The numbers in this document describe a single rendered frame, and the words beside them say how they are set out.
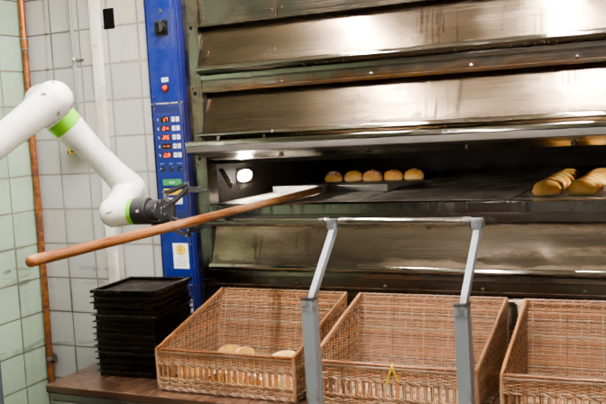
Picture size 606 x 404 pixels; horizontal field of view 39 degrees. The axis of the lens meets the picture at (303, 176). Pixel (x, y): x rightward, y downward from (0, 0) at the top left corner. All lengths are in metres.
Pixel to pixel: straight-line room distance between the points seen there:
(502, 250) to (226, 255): 1.10
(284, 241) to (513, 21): 1.19
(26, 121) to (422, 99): 1.34
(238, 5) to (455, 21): 0.87
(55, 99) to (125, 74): 0.87
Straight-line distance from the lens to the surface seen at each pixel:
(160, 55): 3.56
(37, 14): 4.01
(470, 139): 2.90
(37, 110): 2.86
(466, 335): 2.52
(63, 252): 2.36
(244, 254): 3.43
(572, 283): 3.04
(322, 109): 3.24
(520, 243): 3.06
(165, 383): 3.17
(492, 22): 3.04
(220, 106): 3.46
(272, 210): 3.36
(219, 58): 3.43
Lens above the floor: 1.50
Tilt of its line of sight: 4 degrees down
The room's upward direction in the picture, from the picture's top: 3 degrees counter-clockwise
